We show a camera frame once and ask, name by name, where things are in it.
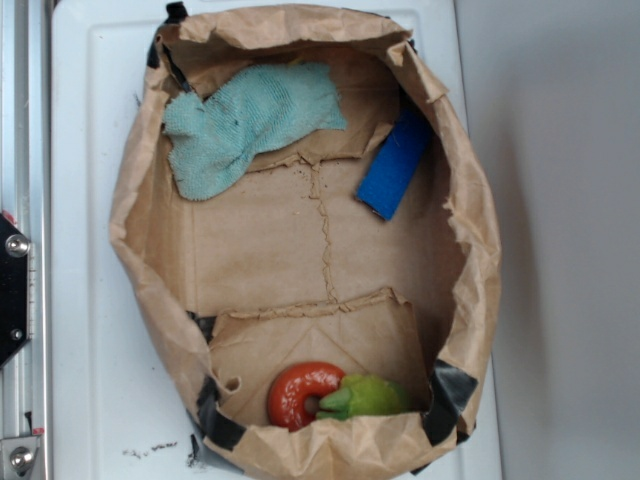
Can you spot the light blue terry cloth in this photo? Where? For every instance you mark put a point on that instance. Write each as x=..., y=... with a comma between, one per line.
x=262, y=108

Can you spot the brown paper bag tray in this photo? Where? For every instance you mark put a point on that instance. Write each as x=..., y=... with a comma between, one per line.
x=288, y=266

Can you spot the blue rectangular block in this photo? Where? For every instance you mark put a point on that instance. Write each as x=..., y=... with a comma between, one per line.
x=391, y=171

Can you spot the green plush toy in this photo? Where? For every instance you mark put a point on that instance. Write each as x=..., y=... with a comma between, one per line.
x=364, y=395

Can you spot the orange glazed ring toy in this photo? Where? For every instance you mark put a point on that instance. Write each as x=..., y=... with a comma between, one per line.
x=289, y=392

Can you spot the black bracket plate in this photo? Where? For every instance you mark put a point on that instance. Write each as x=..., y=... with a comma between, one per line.
x=14, y=289

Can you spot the aluminium frame rail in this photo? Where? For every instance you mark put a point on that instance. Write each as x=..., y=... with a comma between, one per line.
x=25, y=193

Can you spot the metal corner bracket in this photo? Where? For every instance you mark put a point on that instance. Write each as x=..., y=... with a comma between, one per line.
x=21, y=458

